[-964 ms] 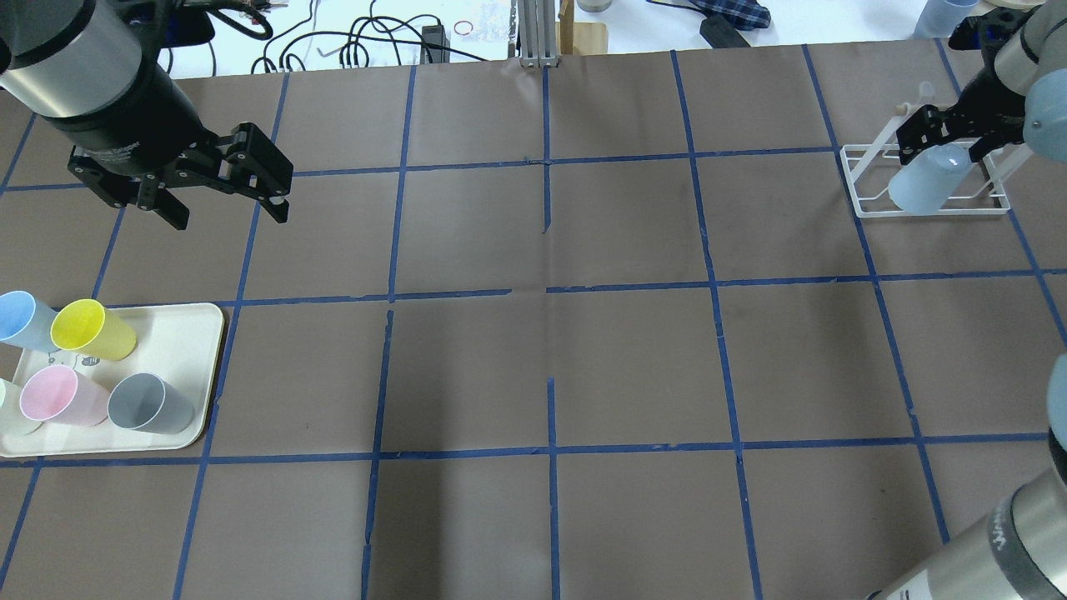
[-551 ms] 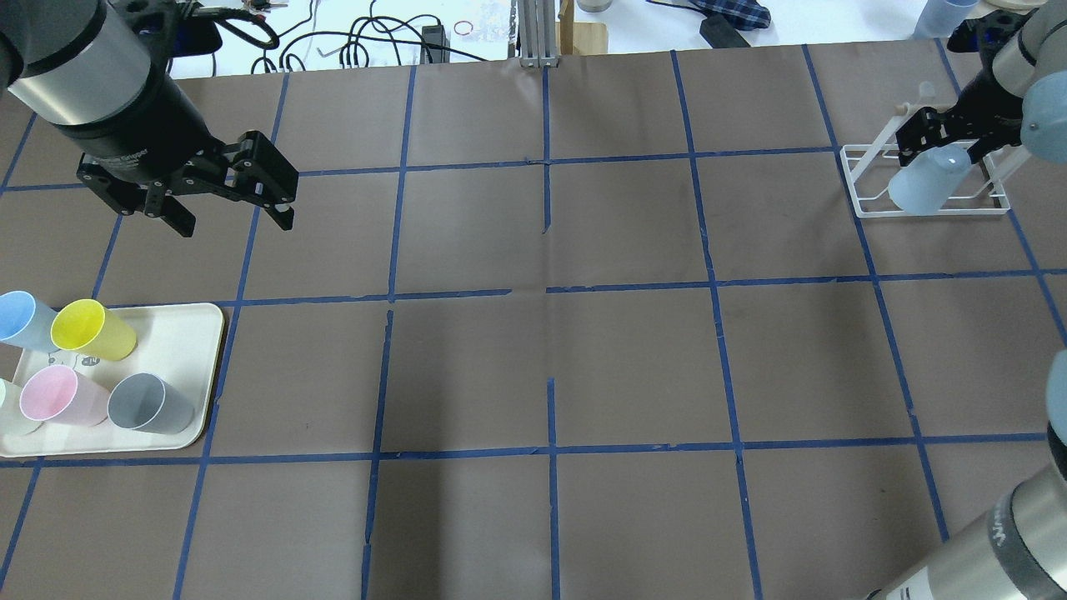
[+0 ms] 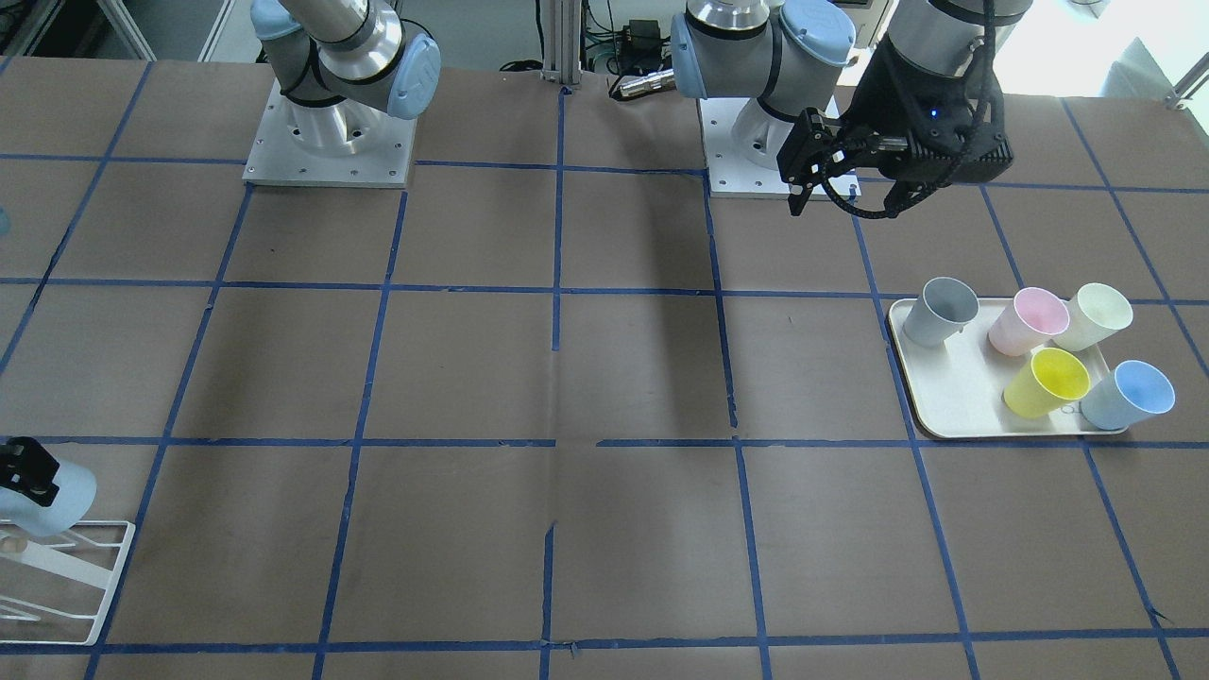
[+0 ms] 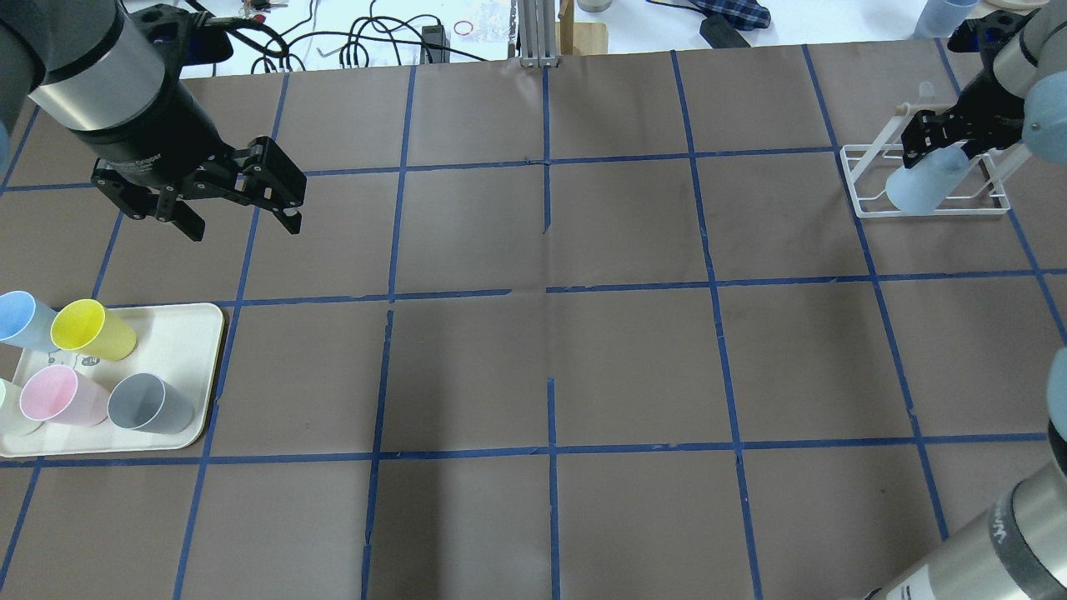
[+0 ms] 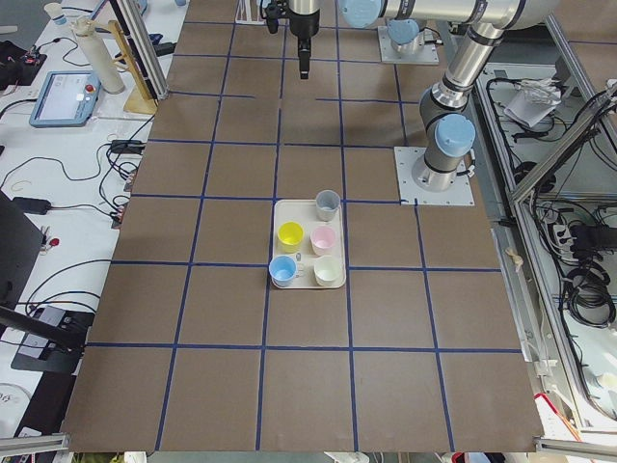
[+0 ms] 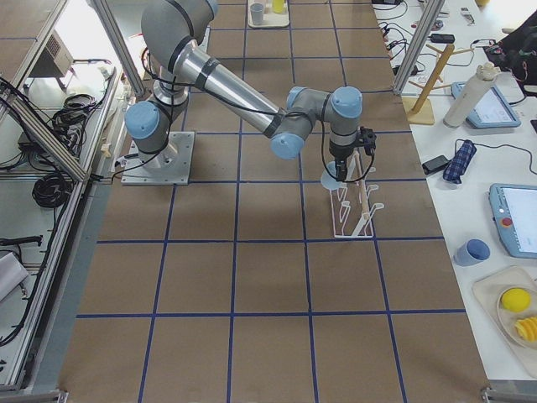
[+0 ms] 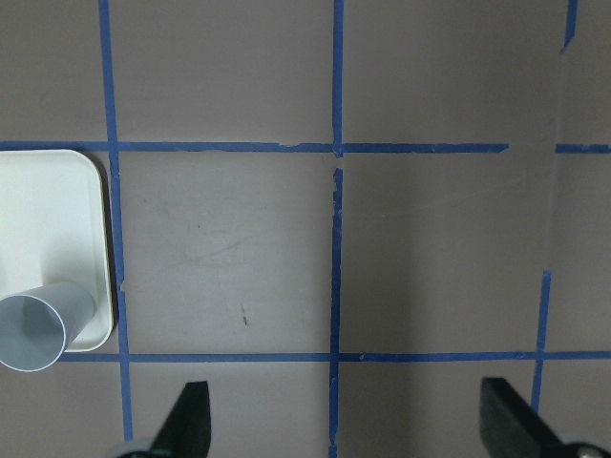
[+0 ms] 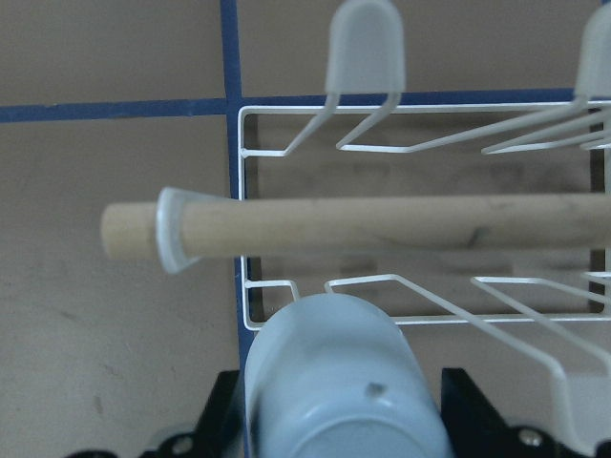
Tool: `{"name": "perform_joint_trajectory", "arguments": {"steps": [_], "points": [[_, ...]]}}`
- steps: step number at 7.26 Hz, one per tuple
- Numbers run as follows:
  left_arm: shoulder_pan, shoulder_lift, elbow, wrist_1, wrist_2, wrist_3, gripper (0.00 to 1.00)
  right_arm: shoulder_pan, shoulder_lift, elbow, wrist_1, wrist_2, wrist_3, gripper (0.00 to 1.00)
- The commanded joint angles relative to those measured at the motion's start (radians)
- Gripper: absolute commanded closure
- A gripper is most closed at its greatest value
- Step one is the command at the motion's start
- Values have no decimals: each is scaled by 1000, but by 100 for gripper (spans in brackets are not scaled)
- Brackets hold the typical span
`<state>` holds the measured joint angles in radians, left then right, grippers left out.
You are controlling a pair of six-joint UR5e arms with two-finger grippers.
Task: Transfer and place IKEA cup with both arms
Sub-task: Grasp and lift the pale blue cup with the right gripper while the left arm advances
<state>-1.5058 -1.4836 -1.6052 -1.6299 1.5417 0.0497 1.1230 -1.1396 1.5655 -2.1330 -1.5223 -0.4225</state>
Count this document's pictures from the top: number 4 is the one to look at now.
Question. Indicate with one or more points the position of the brown paper table mat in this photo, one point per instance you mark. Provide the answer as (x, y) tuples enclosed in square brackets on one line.
[(542, 333)]

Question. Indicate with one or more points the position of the black power adapter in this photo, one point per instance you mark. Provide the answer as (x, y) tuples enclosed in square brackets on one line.
[(720, 34)]

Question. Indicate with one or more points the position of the translucent blue cup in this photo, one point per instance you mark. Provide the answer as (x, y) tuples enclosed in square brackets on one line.
[(919, 190)]

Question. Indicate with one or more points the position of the white wire cup rack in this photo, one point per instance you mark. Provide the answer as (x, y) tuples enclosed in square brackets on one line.
[(867, 167)]

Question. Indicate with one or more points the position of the pink plastic cup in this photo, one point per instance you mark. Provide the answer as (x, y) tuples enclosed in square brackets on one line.
[(60, 395)]

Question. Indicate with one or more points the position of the aluminium frame post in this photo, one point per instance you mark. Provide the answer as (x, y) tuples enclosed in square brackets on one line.
[(536, 43)]

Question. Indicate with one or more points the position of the wooden mug tree stand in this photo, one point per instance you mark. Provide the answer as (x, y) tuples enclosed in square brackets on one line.
[(582, 38)]

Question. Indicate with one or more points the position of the blue plaid folded umbrella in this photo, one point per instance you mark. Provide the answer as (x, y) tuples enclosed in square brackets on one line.
[(742, 15)]

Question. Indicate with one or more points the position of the white plastic tray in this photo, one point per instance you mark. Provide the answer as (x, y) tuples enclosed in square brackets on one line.
[(179, 343)]

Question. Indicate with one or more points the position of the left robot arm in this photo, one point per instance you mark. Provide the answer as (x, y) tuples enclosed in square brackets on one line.
[(112, 79)]

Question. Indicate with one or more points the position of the light blue plastic cup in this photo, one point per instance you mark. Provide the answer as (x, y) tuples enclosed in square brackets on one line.
[(26, 322)]

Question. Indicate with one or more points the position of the blue cup on desk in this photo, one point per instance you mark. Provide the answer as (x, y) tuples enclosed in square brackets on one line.
[(939, 18)]

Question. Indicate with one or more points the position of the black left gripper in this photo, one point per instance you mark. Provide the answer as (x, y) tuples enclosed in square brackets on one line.
[(154, 133)]

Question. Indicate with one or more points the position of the yellow plastic cup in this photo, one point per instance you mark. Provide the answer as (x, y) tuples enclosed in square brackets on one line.
[(87, 327)]

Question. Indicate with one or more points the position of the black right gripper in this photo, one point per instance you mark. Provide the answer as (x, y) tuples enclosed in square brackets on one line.
[(988, 108)]

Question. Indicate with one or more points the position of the grey plastic cup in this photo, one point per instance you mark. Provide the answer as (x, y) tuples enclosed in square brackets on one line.
[(146, 403)]

